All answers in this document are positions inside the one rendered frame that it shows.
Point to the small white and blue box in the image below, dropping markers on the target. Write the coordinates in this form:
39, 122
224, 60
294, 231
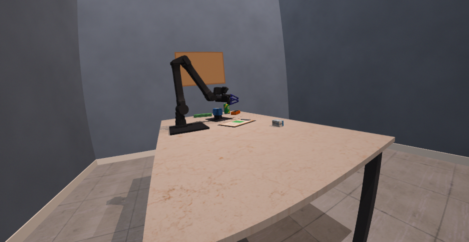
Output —
277, 123

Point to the green drink can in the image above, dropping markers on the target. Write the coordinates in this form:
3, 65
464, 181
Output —
226, 108

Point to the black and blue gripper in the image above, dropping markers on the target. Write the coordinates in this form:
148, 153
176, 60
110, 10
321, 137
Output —
230, 99

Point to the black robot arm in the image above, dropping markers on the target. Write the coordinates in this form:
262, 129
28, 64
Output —
181, 108

